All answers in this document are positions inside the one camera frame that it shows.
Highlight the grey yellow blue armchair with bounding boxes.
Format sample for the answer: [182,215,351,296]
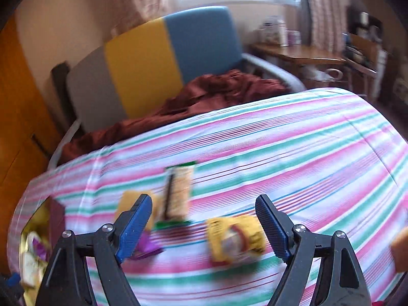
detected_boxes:
[48,6,307,169]

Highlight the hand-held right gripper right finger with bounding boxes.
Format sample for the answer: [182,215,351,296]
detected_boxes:
[255,194,372,306]

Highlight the purple snack packet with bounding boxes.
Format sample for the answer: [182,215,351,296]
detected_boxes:
[27,232,50,263]
[132,231,163,259]

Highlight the pale yellow snack packet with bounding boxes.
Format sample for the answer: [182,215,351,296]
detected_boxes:
[21,252,47,289]

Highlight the wooden wardrobe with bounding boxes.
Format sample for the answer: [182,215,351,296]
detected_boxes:
[0,16,61,256]

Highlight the maroon blanket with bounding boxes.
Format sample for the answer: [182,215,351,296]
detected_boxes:
[59,70,287,164]

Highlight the gold-lined maroon tin box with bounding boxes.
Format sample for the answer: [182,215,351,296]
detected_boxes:
[19,196,66,306]

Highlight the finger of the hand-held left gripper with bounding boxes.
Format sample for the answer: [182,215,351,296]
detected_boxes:
[5,272,24,297]

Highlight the black appliance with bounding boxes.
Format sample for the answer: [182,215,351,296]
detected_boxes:
[349,0,383,34]

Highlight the green cracker packet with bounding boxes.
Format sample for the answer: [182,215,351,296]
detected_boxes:
[153,162,196,230]

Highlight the cardboard box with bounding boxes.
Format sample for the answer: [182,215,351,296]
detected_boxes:
[344,32,388,80]

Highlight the white carton box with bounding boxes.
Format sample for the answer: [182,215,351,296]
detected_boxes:
[258,17,287,47]

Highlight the patterned beige curtain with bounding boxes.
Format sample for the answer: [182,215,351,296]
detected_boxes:
[301,0,349,67]
[115,0,182,35]

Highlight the wooden desk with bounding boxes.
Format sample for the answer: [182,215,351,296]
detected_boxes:
[250,43,346,83]

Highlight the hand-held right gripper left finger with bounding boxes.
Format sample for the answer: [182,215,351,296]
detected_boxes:
[35,194,153,306]

